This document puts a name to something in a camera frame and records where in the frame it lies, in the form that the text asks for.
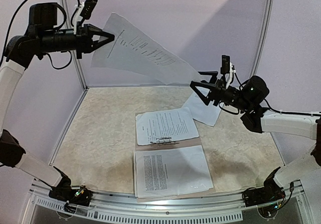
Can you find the left aluminium frame post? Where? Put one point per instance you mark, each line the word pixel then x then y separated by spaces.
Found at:
pixel 81 78

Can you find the metal folder clip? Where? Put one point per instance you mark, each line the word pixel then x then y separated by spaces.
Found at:
pixel 164 141

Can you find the stack of printed papers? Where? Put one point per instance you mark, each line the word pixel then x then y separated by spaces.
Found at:
pixel 206 114

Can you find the aluminium front rail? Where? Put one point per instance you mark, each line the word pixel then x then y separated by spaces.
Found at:
pixel 297 206

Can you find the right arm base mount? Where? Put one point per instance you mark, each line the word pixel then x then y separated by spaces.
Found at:
pixel 268 193

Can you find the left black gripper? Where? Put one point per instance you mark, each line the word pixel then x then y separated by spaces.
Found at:
pixel 84 34

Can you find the aluminium frame post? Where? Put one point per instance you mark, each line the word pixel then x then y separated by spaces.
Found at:
pixel 262 36
pixel 81 78

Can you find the right aluminium frame post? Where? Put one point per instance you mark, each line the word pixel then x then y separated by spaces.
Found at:
pixel 262 36

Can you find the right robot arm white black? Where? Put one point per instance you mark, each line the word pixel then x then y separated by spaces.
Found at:
pixel 247 100

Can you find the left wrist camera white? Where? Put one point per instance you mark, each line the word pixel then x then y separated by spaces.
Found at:
pixel 82 13

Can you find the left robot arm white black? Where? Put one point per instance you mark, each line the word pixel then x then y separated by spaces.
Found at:
pixel 19 53

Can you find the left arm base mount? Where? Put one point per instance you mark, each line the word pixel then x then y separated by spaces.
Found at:
pixel 77 195

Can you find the translucent brown folder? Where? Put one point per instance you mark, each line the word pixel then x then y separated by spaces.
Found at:
pixel 173 178

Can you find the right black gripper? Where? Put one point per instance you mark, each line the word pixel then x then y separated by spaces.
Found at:
pixel 216 91

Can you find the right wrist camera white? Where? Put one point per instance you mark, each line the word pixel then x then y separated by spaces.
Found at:
pixel 227 71

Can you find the printed paper sheet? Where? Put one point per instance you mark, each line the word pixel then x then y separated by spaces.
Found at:
pixel 176 123
pixel 134 51
pixel 173 171

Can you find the perforated metal strip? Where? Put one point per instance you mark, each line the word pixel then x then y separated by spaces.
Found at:
pixel 50 211

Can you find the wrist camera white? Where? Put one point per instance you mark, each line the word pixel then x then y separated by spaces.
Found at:
pixel 227 71
pixel 82 13

